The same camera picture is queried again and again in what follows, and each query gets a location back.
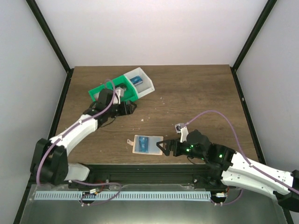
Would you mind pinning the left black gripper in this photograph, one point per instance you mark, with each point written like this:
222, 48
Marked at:
129, 111

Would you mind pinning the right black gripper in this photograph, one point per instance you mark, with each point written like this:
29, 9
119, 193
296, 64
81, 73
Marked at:
169, 143

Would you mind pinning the blue credit card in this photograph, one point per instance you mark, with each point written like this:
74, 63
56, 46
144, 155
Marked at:
142, 145

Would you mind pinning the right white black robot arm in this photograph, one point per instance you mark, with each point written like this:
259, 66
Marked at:
233, 169

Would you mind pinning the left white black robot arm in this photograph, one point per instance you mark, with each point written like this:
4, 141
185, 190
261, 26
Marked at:
50, 160

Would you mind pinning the black card stack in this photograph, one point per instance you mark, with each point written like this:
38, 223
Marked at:
123, 87

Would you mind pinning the blue card stack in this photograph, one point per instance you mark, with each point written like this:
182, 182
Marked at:
137, 80

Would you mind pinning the middle green plastic bin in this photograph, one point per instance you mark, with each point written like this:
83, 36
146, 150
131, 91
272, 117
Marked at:
130, 93

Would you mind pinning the green plastic bin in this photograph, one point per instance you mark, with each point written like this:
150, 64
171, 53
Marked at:
94, 93
130, 93

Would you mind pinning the white plastic bin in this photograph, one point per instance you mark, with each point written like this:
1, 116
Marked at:
146, 87

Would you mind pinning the left green plastic bin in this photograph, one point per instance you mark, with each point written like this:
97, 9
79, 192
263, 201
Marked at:
94, 93

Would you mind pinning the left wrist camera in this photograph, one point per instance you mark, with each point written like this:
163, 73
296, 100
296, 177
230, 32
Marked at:
119, 93

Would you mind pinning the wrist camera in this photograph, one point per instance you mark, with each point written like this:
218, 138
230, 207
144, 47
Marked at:
119, 93
182, 130

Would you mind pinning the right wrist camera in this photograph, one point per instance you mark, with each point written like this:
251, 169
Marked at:
182, 130

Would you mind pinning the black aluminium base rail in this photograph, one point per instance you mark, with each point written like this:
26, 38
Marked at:
198, 176

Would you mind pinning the light blue slotted cable duct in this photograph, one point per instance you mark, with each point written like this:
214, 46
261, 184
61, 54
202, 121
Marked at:
126, 195

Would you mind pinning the left black frame post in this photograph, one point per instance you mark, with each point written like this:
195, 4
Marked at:
48, 33

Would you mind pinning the black frame post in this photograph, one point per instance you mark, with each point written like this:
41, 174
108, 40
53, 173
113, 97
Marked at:
48, 33
254, 33

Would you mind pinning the right black frame post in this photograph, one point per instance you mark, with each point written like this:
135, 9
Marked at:
254, 33

